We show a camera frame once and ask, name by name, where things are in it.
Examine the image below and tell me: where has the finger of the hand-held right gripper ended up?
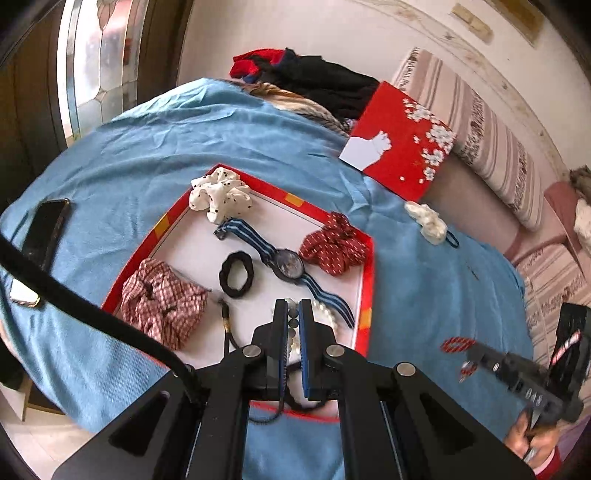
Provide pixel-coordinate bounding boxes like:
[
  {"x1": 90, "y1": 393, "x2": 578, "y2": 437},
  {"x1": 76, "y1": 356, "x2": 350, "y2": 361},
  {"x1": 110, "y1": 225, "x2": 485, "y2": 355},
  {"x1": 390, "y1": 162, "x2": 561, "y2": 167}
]
[{"x1": 466, "y1": 345, "x2": 509, "y2": 377}]

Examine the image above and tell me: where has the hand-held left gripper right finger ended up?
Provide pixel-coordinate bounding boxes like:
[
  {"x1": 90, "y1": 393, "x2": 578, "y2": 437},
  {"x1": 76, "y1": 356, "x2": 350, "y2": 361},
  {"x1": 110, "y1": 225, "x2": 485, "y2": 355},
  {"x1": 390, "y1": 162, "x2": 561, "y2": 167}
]
[{"x1": 299, "y1": 299, "x2": 536, "y2": 480}]

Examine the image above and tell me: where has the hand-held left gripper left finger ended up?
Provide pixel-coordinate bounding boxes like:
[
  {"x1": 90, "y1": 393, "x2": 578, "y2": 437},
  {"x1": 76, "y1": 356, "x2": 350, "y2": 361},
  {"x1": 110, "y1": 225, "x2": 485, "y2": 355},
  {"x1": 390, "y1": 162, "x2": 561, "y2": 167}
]
[{"x1": 51, "y1": 299, "x2": 291, "y2": 480}]

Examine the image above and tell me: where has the red bead hair clip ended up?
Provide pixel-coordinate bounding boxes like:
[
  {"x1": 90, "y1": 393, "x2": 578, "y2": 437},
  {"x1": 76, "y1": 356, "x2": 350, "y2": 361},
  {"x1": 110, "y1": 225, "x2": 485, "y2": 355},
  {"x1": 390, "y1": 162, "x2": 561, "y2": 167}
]
[{"x1": 441, "y1": 336, "x2": 481, "y2": 384}]

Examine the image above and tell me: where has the pearl bead bracelet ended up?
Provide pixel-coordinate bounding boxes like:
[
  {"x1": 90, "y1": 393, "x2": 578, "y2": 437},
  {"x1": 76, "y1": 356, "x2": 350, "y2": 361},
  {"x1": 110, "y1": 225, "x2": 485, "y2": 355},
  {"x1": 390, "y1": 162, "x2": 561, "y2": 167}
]
[{"x1": 283, "y1": 298, "x2": 340, "y2": 370}]

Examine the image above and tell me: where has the blue striped strap wristwatch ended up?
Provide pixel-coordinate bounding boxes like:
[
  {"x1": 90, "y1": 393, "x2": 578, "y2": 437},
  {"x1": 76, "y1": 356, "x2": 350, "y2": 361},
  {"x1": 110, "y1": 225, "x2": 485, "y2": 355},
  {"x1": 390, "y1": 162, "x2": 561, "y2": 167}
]
[{"x1": 213, "y1": 218, "x2": 356, "y2": 329}]

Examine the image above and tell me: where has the black braided hair tie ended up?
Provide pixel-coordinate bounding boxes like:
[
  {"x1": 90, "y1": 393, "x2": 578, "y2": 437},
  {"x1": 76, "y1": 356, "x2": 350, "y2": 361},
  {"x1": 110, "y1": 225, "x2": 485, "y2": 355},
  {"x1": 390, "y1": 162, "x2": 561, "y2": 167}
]
[{"x1": 219, "y1": 251, "x2": 256, "y2": 300}]

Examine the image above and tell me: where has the red polka dot scrunchie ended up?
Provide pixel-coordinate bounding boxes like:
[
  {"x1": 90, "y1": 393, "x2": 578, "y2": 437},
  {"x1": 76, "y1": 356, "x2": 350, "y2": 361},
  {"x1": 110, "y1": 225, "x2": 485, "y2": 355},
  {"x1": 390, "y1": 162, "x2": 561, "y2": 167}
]
[{"x1": 298, "y1": 212, "x2": 371, "y2": 277}]

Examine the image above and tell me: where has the red checkered scrunchie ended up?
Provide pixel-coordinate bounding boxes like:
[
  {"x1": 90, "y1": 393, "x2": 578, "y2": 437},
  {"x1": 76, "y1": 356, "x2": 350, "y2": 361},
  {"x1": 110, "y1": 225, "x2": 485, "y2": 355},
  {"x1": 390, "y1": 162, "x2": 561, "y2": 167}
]
[{"x1": 121, "y1": 258, "x2": 209, "y2": 350}]

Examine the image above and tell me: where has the red rimmed white tray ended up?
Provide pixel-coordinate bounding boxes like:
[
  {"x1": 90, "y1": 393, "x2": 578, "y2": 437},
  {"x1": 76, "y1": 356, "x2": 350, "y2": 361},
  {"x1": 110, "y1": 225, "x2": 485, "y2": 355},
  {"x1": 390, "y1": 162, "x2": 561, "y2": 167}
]
[{"x1": 100, "y1": 162, "x2": 376, "y2": 423}]

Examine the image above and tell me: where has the white black-dotted scrunchie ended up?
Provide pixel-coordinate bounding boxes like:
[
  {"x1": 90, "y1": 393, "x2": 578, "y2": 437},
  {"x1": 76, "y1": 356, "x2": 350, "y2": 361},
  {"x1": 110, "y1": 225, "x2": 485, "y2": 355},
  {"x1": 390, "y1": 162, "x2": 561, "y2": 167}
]
[{"x1": 189, "y1": 167, "x2": 254, "y2": 225}]

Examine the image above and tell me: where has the person's right forearm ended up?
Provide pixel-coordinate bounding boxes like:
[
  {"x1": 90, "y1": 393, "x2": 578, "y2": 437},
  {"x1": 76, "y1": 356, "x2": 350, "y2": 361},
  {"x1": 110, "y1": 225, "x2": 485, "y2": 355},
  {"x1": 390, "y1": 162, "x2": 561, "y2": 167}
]
[{"x1": 531, "y1": 450, "x2": 573, "y2": 480}]

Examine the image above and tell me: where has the person's right hand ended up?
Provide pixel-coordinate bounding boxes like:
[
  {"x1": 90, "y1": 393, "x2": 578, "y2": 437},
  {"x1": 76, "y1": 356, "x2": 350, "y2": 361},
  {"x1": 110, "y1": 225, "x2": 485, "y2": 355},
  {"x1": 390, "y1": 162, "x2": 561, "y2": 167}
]
[{"x1": 505, "y1": 406, "x2": 561, "y2": 462}]

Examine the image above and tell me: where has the wide striped floral cushion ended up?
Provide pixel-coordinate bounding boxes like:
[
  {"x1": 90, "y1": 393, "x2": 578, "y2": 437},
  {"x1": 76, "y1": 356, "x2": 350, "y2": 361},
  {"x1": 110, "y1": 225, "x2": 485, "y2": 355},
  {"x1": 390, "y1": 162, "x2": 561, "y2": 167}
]
[{"x1": 522, "y1": 244, "x2": 591, "y2": 361}]

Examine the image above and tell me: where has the plain white scrunchie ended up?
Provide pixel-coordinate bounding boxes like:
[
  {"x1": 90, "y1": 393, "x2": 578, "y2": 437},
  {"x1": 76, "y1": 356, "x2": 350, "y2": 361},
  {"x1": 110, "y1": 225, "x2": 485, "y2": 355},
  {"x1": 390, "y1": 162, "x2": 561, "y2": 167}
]
[{"x1": 404, "y1": 200, "x2": 448, "y2": 247}]

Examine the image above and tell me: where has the pink sofa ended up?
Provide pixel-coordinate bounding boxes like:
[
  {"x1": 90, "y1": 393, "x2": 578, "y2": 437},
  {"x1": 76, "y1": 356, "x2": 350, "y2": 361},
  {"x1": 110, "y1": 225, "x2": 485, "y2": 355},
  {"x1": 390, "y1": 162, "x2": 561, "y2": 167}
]
[{"x1": 425, "y1": 152, "x2": 578, "y2": 273}]

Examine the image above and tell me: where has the fluffy grey white object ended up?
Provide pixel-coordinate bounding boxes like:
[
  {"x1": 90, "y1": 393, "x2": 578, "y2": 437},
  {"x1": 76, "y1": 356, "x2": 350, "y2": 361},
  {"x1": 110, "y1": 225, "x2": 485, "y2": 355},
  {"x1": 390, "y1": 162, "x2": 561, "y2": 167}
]
[{"x1": 568, "y1": 166, "x2": 591, "y2": 259}]

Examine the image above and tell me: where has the long striped floral cushion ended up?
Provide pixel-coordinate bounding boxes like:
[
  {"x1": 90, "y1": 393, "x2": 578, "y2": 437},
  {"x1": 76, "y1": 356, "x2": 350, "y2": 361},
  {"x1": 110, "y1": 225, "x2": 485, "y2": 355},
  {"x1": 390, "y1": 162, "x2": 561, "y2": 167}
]
[{"x1": 392, "y1": 46, "x2": 550, "y2": 232}]

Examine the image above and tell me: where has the brown striped cloth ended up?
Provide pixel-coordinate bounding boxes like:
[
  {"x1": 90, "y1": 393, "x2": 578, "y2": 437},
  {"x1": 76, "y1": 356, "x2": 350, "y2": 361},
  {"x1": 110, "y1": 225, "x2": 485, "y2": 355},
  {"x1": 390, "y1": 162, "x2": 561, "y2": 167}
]
[{"x1": 249, "y1": 82, "x2": 354, "y2": 137}]

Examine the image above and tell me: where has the blue blanket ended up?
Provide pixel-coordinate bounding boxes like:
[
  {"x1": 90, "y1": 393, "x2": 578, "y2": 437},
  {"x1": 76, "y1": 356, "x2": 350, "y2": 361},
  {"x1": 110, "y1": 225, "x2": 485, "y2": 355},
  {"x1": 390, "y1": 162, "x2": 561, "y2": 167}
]
[{"x1": 0, "y1": 78, "x2": 539, "y2": 480}]

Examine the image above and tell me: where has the red floral gift box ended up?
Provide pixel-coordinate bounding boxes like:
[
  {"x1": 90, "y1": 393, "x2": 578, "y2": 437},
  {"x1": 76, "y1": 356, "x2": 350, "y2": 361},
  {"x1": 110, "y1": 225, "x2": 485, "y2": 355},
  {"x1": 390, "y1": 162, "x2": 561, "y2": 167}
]
[{"x1": 338, "y1": 81, "x2": 458, "y2": 204}]

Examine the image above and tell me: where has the black smartphone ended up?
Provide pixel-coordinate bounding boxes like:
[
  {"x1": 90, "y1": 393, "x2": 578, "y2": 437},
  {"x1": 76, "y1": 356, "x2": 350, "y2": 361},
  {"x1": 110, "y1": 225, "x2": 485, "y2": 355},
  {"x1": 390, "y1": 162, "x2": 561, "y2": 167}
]
[{"x1": 21, "y1": 198, "x2": 72, "y2": 273}]

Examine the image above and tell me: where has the gold rimmed white phone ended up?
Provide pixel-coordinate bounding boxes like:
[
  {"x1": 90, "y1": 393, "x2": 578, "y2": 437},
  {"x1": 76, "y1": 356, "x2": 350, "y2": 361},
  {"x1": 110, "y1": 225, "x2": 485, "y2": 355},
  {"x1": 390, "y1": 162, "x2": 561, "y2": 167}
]
[{"x1": 8, "y1": 279, "x2": 42, "y2": 309}]

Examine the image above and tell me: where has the black garment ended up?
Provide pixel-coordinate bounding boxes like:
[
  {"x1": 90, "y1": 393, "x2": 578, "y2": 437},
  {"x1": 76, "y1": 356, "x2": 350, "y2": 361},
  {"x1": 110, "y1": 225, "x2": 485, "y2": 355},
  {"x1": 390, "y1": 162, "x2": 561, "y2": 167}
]
[{"x1": 259, "y1": 48, "x2": 382, "y2": 121}]

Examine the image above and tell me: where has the red garment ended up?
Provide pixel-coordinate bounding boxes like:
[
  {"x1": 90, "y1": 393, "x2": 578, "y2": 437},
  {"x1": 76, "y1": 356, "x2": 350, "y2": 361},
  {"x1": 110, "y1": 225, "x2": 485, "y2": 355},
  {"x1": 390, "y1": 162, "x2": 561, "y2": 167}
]
[{"x1": 230, "y1": 47, "x2": 284, "y2": 80}]

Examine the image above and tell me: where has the wooden door with glass panel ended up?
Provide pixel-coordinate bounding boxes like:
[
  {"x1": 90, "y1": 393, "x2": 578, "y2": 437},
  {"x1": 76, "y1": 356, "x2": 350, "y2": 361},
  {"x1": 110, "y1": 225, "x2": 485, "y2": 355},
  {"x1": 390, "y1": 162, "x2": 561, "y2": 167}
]
[{"x1": 0, "y1": 0, "x2": 195, "y2": 217}]

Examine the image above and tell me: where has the black cable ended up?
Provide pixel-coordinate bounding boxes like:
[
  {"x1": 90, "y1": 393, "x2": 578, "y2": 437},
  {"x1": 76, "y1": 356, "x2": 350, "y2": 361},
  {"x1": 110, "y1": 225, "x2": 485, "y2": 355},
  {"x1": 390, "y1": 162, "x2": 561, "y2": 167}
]
[{"x1": 0, "y1": 235, "x2": 204, "y2": 402}]

